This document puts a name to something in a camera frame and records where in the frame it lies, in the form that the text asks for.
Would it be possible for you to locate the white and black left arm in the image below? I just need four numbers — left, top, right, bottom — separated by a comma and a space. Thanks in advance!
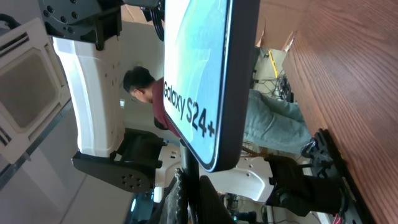
39, 0, 167, 193

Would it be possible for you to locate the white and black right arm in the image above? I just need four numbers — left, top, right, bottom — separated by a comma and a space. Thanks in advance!
187, 147, 345, 223

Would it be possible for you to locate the Samsung Galaxy smartphone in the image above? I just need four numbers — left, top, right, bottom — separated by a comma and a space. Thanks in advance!
164, 0, 260, 172

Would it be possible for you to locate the person in red shirt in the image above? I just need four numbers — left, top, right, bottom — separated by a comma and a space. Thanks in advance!
123, 67, 312, 154

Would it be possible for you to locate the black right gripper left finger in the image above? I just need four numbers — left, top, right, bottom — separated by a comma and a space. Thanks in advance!
149, 169, 188, 224

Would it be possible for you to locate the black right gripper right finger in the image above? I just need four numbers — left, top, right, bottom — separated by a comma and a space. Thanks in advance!
198, 175, 235, 224

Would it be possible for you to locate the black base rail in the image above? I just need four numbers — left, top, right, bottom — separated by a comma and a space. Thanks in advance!
312, 129, 376, 224

